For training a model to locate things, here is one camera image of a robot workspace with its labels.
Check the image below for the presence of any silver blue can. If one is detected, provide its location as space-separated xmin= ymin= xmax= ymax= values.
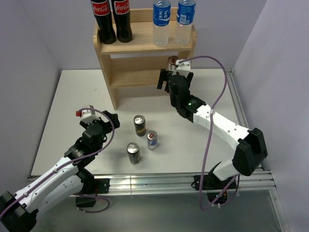
xmin=147 ymin=130 xmax=158 ymax=150
xmin=167 ymin=56 xmax=178 ymax=72

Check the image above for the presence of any black can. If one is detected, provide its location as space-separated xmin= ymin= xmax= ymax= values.
xmin=126 ymin=142 xmax=141 ymax=164
xmin=134 ymin=115 xmax=146 ymax=137

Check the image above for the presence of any water bottle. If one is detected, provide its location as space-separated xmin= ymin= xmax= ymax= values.
xmin=174 ymin=0 xmax=196 ymax=45
xmin=153 ymin=0 xmax=171 ymax=47

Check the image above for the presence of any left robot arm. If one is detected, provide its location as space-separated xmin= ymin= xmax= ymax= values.
xmin=0 ymin=106 xmax=120 ymax=232

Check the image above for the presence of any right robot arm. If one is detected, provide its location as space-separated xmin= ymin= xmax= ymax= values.
xmin=157 ymin=69 xmax=268 ymax=182

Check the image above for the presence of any wooden two-tier shelf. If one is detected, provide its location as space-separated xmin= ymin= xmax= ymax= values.
xmin=93 ymin=7 xmax=197 ymax=109

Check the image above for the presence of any right cola bottle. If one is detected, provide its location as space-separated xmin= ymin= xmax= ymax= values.
xmin=111 ymin=0 xmax=133 ymax=43

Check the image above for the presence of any cola bottle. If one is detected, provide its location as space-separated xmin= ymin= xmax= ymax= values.
xmin=111 ymin=0 xmax=133 ymax=43
xmin=91 ymin=0 xmax=116 ymax=44

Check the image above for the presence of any left cola bottle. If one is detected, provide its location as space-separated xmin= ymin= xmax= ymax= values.
xmin=91 ymin=0 xmax=116 ymax=44

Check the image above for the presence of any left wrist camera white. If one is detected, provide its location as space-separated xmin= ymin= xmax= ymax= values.
xmin=75 ymin=105 xmax=98 ymax=124

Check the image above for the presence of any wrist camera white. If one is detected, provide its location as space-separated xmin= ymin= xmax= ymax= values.
xmin=172 ymin=59 xmax=191 ymax=77
xmin=75 ymin=105 xmax=98 ymax=124

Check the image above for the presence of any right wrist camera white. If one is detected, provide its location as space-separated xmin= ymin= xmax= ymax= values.
xmin=172 ymin=59 xmax=191 ymax=77

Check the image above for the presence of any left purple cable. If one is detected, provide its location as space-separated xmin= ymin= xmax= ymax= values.
xmin=0 ymin=107 xmax=115 ymax=223

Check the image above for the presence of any aluminium rail right side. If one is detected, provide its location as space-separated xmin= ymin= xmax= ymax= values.
xmin=226 ymin=69 xmax=267 ymax=172

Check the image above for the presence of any aluminium rail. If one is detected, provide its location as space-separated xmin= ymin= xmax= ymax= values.
xmin=26 ymin=170 xmax=277 ymax=198
xmin=226 ymin=69 xmax=267 ymax=172

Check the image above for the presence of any aluminium rail front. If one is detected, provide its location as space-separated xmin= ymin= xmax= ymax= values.
xmin=26 ymin=170 xmax=277 ymax=198

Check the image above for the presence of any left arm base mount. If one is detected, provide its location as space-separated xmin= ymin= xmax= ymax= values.
xmin=74 ymin=178 xmax=111 ymax=214

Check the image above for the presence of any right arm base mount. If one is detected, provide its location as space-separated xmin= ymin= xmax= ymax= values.
xmin=202 ymin=174 xmax=239 ymax=205

